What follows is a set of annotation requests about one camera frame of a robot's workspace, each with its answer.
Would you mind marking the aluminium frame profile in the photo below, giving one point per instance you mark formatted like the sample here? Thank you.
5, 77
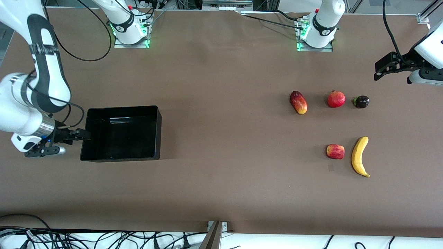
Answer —
427, 12

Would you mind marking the red apple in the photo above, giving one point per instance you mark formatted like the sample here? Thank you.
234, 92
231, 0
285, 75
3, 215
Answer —
335, 151

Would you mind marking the black rectangular plastic box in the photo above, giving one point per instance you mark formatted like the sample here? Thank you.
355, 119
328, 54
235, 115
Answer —
121, 138

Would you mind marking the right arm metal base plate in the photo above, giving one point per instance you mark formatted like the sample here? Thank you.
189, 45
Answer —
119, 45

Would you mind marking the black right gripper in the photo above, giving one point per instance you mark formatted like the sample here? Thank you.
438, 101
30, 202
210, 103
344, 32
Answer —
62, 135

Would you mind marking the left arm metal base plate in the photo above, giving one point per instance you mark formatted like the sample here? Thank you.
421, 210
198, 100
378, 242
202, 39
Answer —
327, 49

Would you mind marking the grey metal device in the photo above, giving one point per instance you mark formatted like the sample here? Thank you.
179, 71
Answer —
226, 4

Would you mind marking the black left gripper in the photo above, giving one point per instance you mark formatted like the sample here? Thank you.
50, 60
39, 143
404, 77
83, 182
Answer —
407, 62

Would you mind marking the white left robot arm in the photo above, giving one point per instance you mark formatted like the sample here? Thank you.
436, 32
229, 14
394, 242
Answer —
323, 20

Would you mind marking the dark purple mangosteen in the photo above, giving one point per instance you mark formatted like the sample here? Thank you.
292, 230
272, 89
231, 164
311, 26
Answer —
362, 102

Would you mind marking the yellow banana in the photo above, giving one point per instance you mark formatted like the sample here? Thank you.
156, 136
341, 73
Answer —
357, 159

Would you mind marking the metal bracket at table edge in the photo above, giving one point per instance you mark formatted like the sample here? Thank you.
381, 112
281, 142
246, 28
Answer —
214, 237

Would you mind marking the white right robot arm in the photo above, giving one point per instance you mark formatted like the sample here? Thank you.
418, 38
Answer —
17, 110

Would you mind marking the red yellow mango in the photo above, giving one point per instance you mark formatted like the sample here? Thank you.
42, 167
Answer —
299, 102

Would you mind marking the red pomegranate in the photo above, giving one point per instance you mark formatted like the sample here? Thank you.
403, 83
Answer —
336, 99

